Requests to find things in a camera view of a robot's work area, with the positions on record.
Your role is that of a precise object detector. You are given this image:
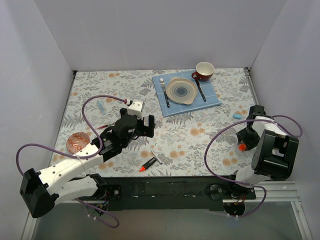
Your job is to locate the black orange highlighter pen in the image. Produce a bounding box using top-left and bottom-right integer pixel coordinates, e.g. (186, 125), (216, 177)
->
(139, 157), (157, 172)

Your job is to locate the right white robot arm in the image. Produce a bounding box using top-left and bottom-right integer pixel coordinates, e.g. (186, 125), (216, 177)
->
(226, 105), (299, 199)

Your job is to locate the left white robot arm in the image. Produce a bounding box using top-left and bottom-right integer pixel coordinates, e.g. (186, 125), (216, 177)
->
(19, 106), (156, 218)

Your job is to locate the light blue pen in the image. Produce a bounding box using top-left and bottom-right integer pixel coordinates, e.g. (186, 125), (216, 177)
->
(97, 101), (107, 116)

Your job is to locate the light blue pen cap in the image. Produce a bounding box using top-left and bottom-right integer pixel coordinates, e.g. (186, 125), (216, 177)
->
(233, 113), (242, 120)

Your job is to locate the red pen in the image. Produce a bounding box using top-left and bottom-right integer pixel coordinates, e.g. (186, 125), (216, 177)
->
(97, 122), (115, 130)

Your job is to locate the white grey pen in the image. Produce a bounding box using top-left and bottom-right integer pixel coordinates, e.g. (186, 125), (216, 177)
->
(151, 151), (163, 165)

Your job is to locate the blue checked cloth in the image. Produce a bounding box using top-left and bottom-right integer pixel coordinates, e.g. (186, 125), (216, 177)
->
(152, 70), (222, 117)

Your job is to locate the beige blue plate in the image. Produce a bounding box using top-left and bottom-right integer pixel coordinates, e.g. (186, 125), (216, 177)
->
(166, 77), (198, 105)

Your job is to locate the red patterned small bowl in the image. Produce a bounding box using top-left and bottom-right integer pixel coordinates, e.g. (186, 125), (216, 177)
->
(66, 132), (90, 154)

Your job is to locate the red white cup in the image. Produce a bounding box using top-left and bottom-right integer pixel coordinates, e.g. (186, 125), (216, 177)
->
(191, 62), (215, 82)

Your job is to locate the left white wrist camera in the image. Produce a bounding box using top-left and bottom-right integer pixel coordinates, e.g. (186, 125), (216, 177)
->
(127, 99), (145, 120)

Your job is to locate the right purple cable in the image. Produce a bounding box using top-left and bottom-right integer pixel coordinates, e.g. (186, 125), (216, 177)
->
(203, 114), (304, 218)

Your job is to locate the fork with black handle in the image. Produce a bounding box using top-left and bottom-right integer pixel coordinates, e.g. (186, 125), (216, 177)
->
(159, 78), (170, 108)

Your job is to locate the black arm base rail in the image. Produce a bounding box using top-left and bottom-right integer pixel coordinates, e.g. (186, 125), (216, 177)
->
(101, 176), (256, 211)

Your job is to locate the knife with black handle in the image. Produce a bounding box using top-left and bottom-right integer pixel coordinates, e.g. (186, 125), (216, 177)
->
(195, 79), (207, 102)

